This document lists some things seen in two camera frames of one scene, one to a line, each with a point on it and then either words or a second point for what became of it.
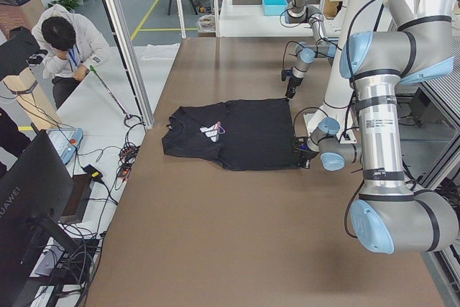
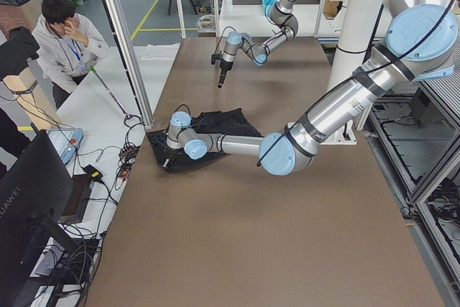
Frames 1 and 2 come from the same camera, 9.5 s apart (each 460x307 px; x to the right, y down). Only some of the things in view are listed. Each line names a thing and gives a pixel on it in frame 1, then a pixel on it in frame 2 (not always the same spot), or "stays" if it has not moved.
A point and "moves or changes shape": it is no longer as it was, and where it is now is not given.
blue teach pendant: (66, 141) stays
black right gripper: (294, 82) to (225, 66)
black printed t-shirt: (249, 135) moves or changes shape
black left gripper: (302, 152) to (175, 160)
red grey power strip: (128, 154) stays
